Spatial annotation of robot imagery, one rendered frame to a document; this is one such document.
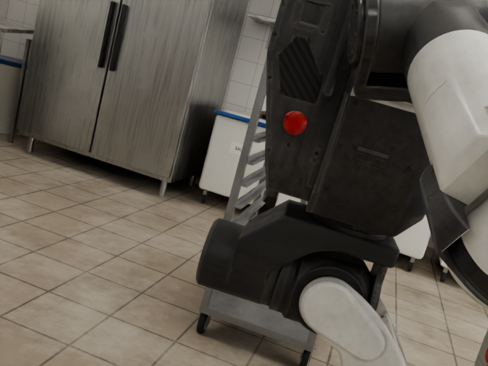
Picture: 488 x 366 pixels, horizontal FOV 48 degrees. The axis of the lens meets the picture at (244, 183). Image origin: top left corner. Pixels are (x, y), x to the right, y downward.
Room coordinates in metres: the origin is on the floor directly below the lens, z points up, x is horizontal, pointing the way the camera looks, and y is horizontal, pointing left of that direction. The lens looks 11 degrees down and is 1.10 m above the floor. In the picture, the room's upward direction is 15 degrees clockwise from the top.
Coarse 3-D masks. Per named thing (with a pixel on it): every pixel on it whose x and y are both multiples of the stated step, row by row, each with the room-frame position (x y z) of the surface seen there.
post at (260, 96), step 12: (264, 72) 2.09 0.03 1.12; (264, 84) 2.09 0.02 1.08; (264, 96) 2.11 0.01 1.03; (252, 120) 2.09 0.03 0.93; (252, 132) 2.09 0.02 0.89; (252, 144) 2.12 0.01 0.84; (240, 156) 2.10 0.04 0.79; (240, 168) 2.09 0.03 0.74; (240, 180) 2.09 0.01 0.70; (228, 204) 2.10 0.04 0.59; (228, 216) 2.09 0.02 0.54; (204, 300) 2.09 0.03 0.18; (204, 312) 2.09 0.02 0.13
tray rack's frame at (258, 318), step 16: (224, 304) 2.17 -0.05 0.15; (240, 304) 2.21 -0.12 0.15; (256, 304) 2.26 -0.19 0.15; (208, 320) 2.17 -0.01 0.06; (224, 320) 2.08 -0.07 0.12; (240, 320) 2.06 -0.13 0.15; (256, 320) 2.10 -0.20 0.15; (272, 320) 2.14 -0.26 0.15; (288, 320) 2.18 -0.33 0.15; (272, 336) 2.04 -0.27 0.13; (288, 336) 2.03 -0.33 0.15; (304, 336) 2.07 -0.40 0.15
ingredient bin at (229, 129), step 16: (224, 112) 4.23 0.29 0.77; (240, 112) 4.65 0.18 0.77; (224, 128) 4.25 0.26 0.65; (240, 128) 4.23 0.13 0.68; (224, 144) 4.25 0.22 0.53; (240, 144) 4.22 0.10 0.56; (256, 144) 4.20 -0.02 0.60; (208, 160) 4.26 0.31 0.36; (224, 160) 4.24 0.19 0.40; (208, 176) 4.26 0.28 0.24; (224, 176) 4.24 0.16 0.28; (224, 192) 4.23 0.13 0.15; (240, 192) 4.21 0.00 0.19
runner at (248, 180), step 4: (260, 168) 2.43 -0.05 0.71; (264, 168) 2.56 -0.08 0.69; (256, 172) 2.37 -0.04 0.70; (260, 172) 2.46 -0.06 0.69; (264, 172) 2.53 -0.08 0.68; (248, 176) 2.21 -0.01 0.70; (252, 176) 2.29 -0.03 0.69; (256, 176) 2.36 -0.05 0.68; (260, 176) 2.38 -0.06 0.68; (244, 180) 2.14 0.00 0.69; (248, 180) 2.23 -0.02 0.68; (252, 180) 2.25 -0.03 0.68; (256, 180) 2.28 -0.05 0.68; (240, 184) 2.09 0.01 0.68; (244, 184) 2.12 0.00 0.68; (248, 184) 2.14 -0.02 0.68
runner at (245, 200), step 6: (264, 180) 2.67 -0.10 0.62; (258, 186) 2.51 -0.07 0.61; (264, 186) 2.67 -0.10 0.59; (252, 192) 2.40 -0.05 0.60; (258, 192) 2.47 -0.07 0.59; (240, 198) 2.16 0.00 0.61; (246, 198) 2.29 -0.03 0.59; (252, 198) 2.32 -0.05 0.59; (240, 204) 2.16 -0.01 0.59; (246, 204) 2.18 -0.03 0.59
